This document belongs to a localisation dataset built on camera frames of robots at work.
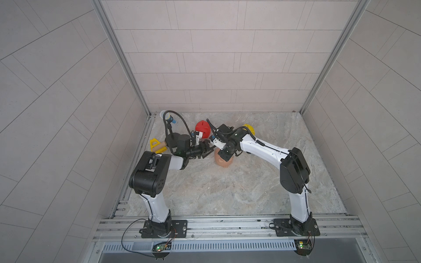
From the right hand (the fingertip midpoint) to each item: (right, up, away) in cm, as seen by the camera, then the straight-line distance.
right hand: (223, 154), depth 89 cm
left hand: (-4, +4, -1) cm, 5 cm away
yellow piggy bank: (+18, +14, +12) cm, 26 cm away
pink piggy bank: (-2, -2, -7) cm, 7 cm away
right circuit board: (+33, -35, -22) cm, 53 cm away
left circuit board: (-25, -31, -26) cm, 48 cm away
